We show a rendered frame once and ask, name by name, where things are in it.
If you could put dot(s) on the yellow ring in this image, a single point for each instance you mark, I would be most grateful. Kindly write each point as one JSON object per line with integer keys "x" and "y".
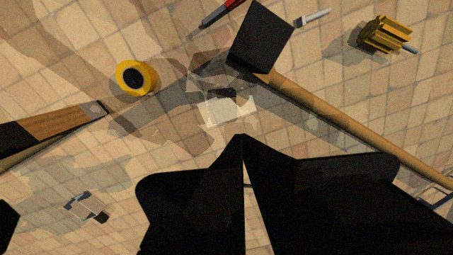
{"x": 135, "y": 77}

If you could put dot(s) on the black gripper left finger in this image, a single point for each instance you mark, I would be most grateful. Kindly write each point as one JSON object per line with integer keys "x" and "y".
{"x": 218, "y": 187}

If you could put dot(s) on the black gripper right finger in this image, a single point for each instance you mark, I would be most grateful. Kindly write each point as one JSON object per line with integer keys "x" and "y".
{"x": 280, "y": 183}

